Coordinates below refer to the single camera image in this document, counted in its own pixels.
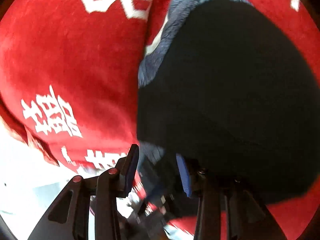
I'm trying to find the black pants grey patterned waistband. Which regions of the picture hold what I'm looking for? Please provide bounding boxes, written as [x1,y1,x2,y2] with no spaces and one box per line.
[137,0,319,204]

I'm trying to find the red blanket white characters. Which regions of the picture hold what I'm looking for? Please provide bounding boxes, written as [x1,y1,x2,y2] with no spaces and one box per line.
[1,0,319,239]

